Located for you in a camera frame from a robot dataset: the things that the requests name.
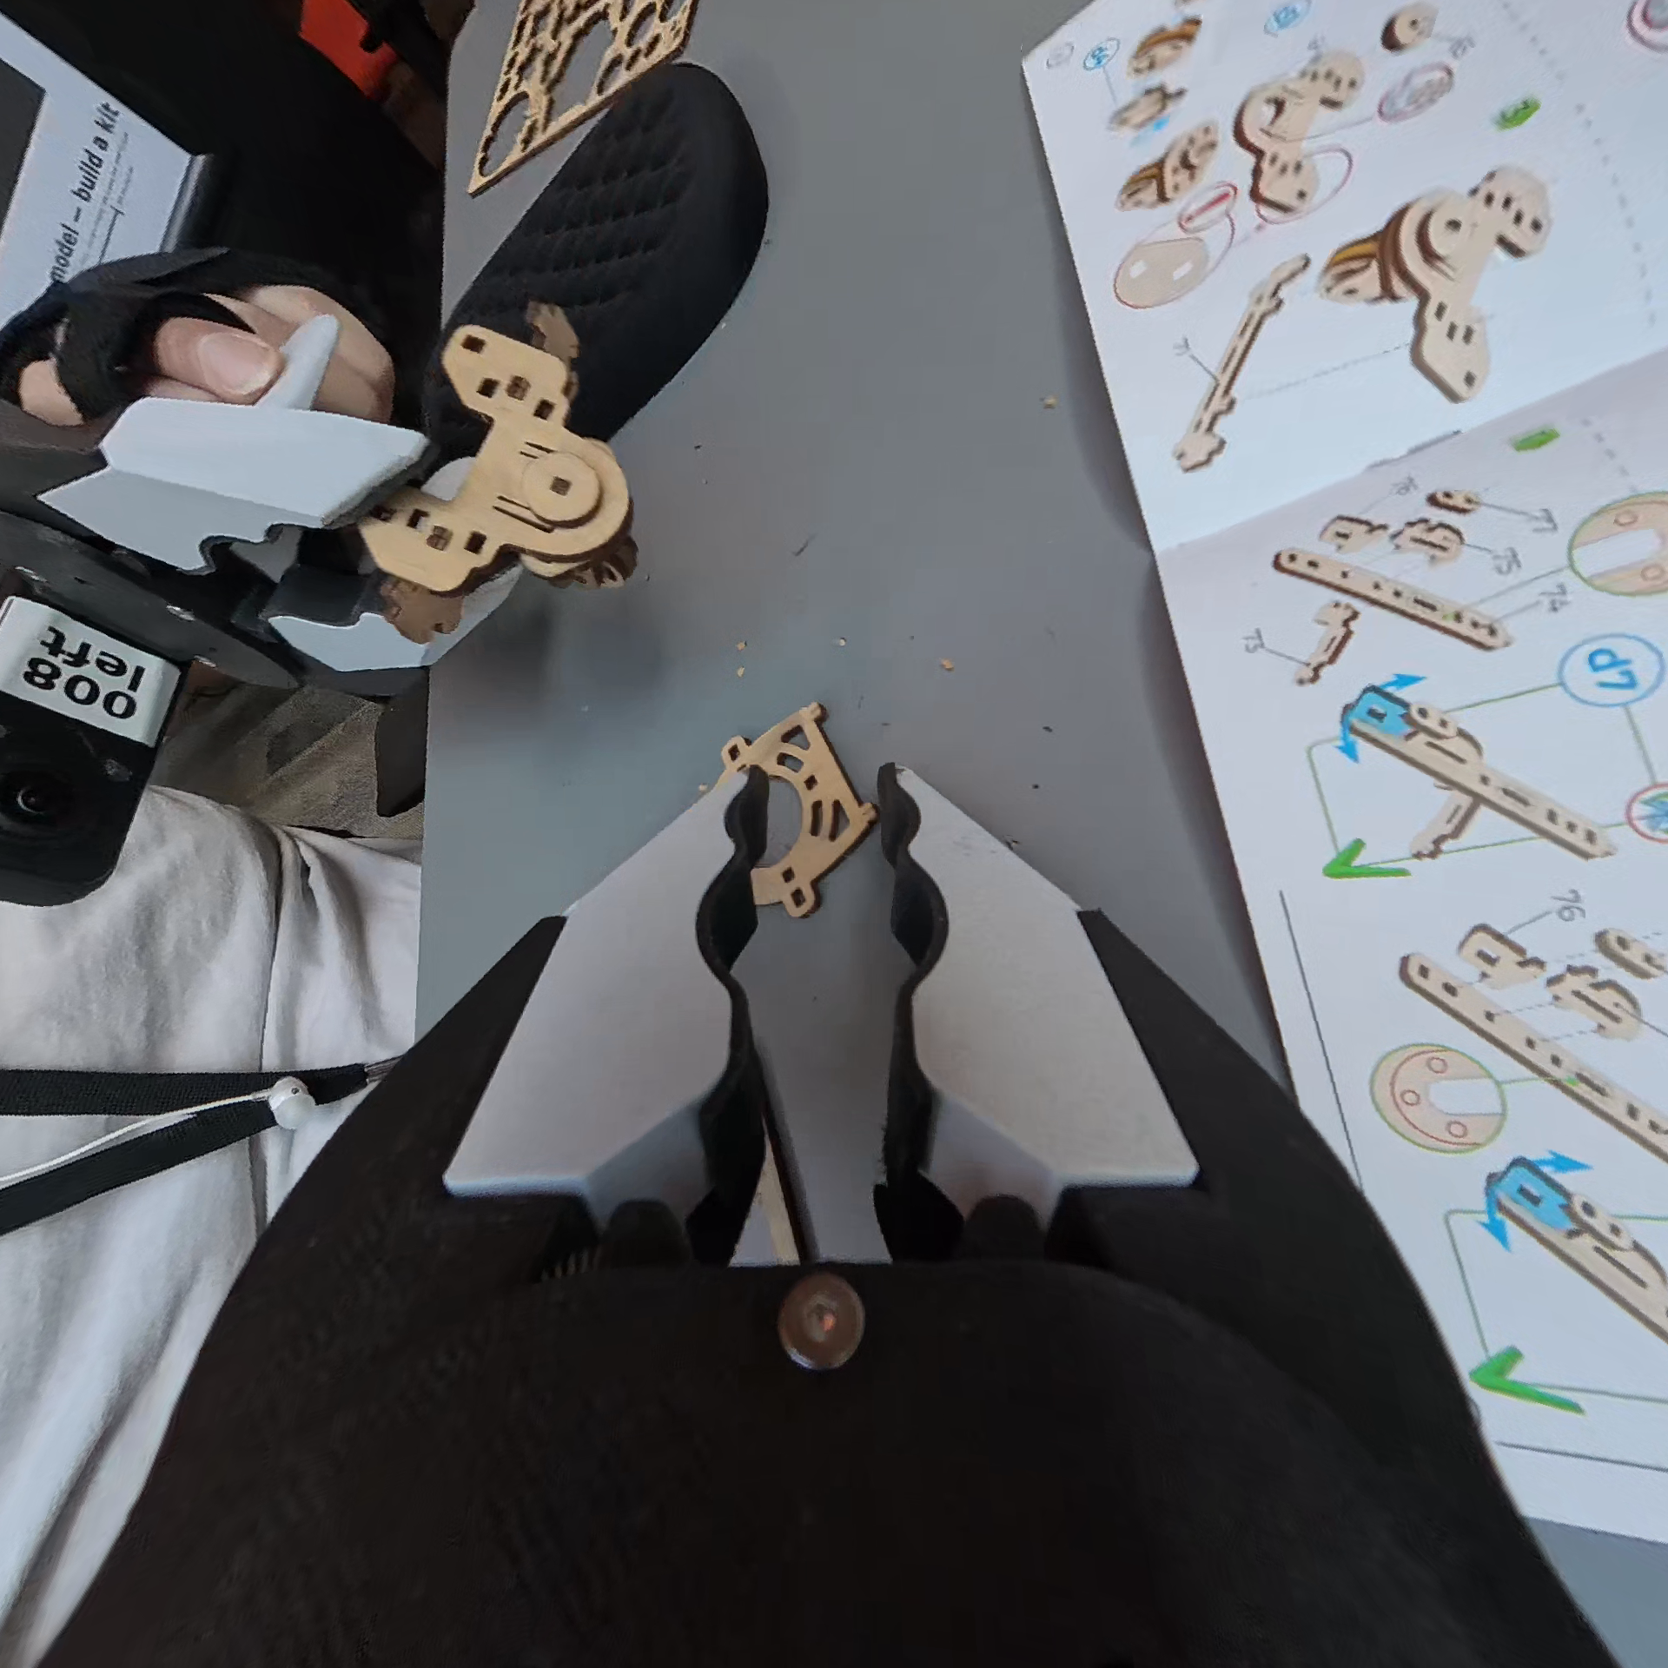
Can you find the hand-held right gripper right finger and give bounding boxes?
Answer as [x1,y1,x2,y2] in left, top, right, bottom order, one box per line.
[877,764,1202,1262]

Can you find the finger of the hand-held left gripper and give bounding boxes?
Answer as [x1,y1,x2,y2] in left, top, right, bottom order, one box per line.
[40,403,436,577]
[265,576,526,679]

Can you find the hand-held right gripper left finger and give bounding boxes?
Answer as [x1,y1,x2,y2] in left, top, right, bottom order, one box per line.
[444,766,771,1265]

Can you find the thin laser-cut wooden strip piece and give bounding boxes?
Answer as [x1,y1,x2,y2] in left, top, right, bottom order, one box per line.
[356,301,642,646]

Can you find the wooden ring-shaped puzzle piece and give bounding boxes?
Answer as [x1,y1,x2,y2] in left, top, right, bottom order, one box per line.
[720,703,879,917]

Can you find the grey desk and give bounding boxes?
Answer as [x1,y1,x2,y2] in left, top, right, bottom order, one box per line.
[414,0,1668,1668]

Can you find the person's left hand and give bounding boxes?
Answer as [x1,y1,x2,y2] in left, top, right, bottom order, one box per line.
[0,252,399,429]

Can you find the white printed kit box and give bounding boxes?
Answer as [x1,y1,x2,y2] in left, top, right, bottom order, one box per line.
[0,13,216,327]

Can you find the black mesh wrist rest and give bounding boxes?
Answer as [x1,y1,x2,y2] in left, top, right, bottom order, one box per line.
[424,62,771,460]

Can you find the laser-cut wooden parts sheet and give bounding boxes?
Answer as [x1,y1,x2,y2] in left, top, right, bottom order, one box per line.
[467,0,699,197]

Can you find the person's white shirt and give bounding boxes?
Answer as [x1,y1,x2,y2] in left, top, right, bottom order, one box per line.
[0,781,426,1668]

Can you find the white assembly instruction booklet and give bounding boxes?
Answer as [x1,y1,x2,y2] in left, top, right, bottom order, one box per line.
[1024,0,1668,1552]

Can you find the white cord with bead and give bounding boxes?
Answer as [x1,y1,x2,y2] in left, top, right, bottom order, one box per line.
[0,1077,318,1189]

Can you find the black strap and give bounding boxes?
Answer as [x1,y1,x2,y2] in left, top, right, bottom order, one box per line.
[0,1062,399,1236]

